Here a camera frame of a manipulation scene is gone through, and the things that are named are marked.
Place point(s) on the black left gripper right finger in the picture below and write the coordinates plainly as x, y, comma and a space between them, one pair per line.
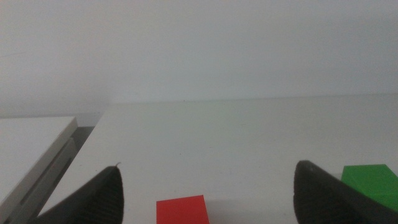
323, 202

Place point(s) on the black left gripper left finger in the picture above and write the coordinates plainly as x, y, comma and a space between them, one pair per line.
99, 199

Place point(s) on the green cube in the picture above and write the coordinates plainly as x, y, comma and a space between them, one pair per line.
373, 183

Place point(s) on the white side table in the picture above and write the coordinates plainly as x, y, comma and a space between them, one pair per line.
25, 146

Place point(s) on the red cube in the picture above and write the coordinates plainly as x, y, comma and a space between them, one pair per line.
182, 211

